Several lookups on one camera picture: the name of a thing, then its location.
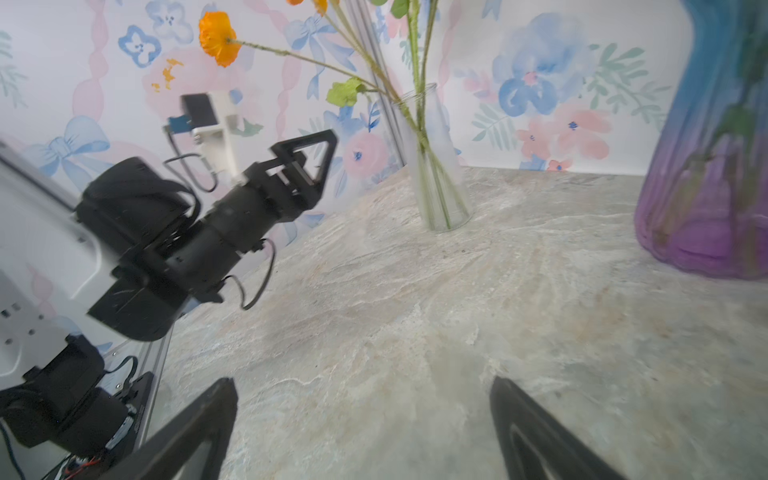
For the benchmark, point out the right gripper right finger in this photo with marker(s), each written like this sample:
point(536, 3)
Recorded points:
point(534, 445)

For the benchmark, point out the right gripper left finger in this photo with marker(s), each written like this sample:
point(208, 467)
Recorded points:
point(193, 445)

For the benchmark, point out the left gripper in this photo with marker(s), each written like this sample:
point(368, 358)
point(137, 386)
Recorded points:
point(275, 191)

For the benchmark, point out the clear glass jar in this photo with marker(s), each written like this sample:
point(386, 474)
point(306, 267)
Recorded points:
point(459, 205)

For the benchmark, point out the blue purple glass vase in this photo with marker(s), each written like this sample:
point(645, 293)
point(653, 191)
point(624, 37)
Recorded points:
point(703, 205)

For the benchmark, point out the cream yellow rose stem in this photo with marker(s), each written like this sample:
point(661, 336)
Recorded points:
point(420, 17)

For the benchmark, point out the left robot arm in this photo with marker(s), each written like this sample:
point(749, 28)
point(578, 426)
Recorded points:
point(131, 253)

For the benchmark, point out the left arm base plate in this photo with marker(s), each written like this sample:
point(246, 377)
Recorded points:
point(106, 430)

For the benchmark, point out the aluminium rail frame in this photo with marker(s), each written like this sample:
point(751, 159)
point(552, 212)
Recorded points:
point(133, 373)

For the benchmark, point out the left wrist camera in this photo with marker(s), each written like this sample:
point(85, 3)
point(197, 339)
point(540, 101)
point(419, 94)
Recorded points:
point(210, 118)

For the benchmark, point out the left corner aluminium post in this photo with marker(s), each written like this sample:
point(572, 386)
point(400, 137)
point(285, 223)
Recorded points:
point(361, 20)

